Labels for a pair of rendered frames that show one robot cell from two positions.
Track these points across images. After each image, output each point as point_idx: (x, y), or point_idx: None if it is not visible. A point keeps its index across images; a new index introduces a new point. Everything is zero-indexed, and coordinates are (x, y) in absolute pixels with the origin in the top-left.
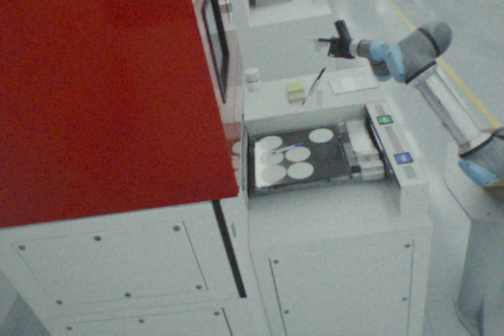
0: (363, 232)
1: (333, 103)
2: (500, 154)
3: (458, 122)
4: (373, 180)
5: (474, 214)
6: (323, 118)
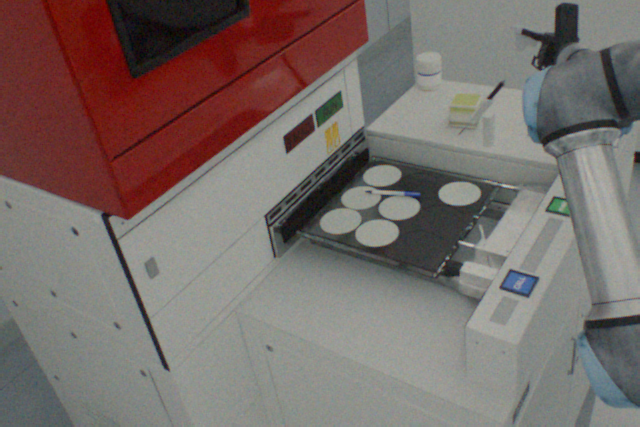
0: (390, 370)
1: (510, 149)
2: None
3: (597, 257)
4: None
5: None
6: (485, 168)
